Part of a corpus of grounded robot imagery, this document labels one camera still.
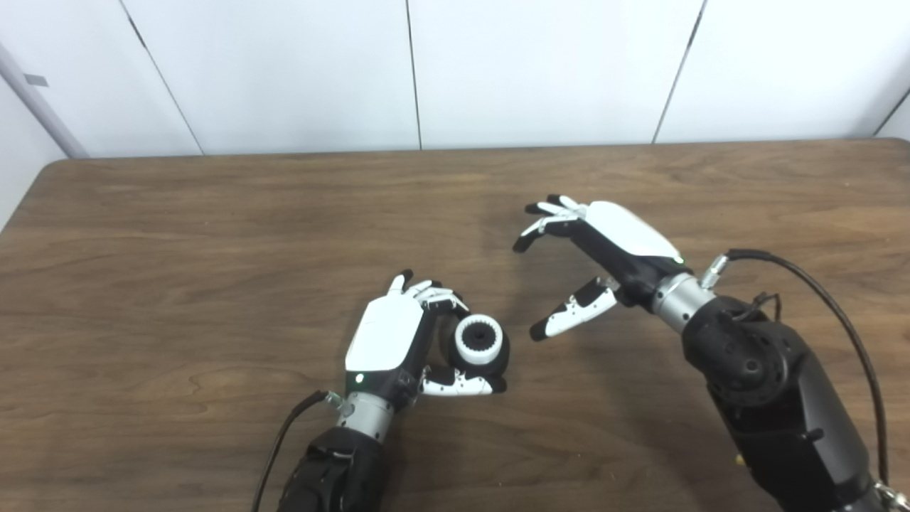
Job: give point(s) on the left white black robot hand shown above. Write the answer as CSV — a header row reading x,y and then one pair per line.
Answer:
x,y
387,334

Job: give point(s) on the small gray trim tag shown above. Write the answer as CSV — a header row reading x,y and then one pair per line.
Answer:
x,y
35,80

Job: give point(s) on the round black plastic part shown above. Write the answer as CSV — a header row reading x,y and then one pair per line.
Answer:
x,y
500,361

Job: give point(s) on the gray wall corner trim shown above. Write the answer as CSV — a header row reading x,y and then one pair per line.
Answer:
x,y
43,107

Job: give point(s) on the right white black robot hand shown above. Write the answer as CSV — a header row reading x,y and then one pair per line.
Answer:
x,y
629,235

